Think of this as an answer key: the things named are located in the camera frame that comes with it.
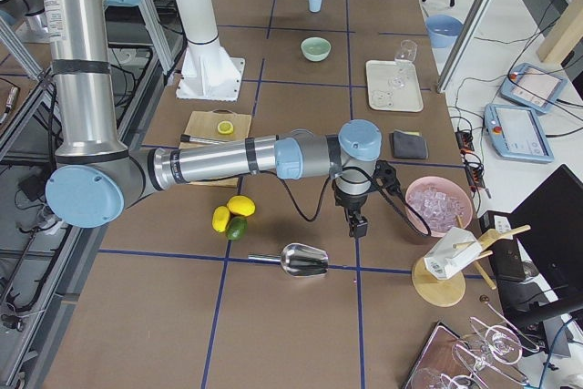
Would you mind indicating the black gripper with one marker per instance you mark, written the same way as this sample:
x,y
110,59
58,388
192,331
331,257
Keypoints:
x,y
352,202

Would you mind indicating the light blue plastic cup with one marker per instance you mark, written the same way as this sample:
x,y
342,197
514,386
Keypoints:
x,y
315,6

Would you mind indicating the silver metal ice scoop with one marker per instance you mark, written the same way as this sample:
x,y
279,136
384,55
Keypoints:
x,y
298,260

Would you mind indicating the green ceramic bowl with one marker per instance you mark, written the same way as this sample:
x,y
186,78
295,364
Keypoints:
x,y
316,49

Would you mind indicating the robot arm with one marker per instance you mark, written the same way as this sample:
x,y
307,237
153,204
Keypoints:
x,y
97,176

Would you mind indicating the blue bowl on desk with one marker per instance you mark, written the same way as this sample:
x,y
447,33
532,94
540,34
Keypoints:
x,y
443,30

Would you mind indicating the grey folded cloth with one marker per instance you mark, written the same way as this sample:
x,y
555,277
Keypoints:
x,y
408,146

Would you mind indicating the white carton on stand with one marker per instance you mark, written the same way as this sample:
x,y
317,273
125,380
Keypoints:
x,y
453,252

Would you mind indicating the yellow lemon front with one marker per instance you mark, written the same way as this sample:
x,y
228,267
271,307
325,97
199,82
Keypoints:
x,y
241,205

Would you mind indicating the yellow lemon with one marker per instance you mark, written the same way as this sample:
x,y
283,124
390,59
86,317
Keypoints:
x,y
241,205
220,219

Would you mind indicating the green lime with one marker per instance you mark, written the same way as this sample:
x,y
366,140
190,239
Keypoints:
x,y
236,228

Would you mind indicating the clear wine glass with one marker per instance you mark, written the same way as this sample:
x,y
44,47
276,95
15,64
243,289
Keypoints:
x,y
402,70

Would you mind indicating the yellow lemon back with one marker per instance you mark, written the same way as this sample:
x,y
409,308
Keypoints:
x,y
220,219

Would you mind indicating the cream bear tray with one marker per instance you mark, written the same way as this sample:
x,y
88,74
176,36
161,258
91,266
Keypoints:
x,y
383,98

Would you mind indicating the halved lemon slice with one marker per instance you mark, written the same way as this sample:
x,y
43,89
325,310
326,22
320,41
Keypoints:
x,y
225,128

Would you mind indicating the wooden cutting board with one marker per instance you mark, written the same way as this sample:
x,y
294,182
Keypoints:
x,y
204,124

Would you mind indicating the blue teach pendant near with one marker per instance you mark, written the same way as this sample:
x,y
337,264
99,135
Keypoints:
x,y
516,133

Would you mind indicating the blue teach pendant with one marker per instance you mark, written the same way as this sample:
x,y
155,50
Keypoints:
x,y
531,86
516,133

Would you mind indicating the steel muddler black cap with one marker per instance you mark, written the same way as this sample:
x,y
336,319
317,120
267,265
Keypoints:
x,y
185,138

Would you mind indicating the hanging wine glasses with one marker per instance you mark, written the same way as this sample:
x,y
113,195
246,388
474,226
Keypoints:
x,y
487,357

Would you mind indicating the black monitor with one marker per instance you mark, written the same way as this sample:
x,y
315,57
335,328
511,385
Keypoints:
x,y
554,244

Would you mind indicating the blue teach pendant far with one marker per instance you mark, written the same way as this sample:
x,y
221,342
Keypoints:
x,y
531,86

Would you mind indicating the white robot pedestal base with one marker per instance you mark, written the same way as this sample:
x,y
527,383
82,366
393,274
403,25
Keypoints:
x,y
207,72

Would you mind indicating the aluminium frame post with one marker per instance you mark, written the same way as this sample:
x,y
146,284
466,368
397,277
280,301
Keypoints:
x,y
453,62

